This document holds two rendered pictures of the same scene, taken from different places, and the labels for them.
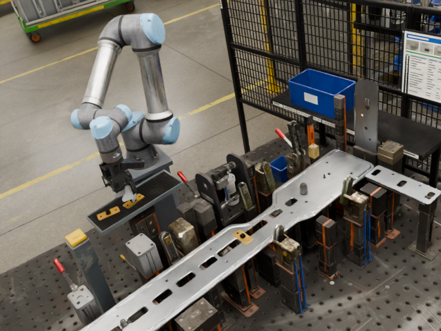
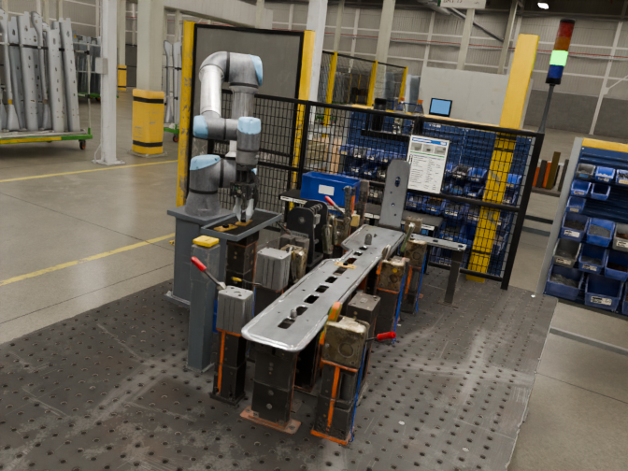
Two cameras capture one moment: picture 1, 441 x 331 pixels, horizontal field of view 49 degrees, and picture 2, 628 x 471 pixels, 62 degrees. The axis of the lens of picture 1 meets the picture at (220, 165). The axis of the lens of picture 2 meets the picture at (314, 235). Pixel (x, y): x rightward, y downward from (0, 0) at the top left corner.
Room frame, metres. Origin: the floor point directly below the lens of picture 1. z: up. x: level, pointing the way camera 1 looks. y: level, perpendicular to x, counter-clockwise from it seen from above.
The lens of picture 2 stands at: (-0.10, 1.28, 1.70)
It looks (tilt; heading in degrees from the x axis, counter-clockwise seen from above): 17 degrees down; 322
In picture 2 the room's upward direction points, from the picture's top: 7 degrees clockwise
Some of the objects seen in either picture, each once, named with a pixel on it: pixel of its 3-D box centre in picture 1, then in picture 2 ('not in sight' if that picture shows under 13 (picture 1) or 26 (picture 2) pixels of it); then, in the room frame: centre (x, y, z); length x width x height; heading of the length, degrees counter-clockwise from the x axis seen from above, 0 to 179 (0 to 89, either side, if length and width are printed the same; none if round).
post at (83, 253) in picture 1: (96, 280); (202, 307); (1.35, 0.57, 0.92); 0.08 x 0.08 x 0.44; 33
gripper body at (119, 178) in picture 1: (115, 172); (244, 180); (1.47, 0.38, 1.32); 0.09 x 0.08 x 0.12; 130
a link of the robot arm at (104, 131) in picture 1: (104, 134); (249, 134); (1.47, 0.37, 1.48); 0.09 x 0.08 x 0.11; 155
